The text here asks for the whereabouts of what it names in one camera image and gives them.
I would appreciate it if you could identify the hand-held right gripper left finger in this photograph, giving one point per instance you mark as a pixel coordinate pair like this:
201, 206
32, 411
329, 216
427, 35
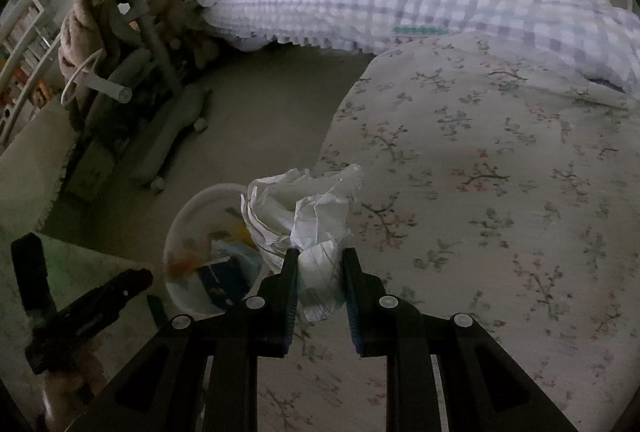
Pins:
289, 312

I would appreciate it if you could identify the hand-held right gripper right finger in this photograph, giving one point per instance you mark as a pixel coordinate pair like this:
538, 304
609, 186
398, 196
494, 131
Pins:
352, 312

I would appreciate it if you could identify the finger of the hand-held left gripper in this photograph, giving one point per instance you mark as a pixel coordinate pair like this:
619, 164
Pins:
95, 307

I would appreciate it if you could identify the white paper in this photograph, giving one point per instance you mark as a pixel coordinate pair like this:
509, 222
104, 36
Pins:
310, 212

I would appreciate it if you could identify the white round waste bin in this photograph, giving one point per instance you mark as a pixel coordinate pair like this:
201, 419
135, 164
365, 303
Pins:
187, 219

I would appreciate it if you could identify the person's left hand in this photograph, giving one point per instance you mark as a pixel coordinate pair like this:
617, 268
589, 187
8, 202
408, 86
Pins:
70, 392

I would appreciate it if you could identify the orange wrapper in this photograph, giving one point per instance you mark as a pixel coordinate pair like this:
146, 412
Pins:
182, 264

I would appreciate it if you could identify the beige fringed rug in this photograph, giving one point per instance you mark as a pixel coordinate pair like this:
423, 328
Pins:
35, 167

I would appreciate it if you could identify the floral bed sheet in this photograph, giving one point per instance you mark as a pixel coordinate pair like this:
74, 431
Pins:
475, 212

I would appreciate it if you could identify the white bookshelf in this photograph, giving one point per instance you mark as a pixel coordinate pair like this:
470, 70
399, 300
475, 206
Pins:
20, 52

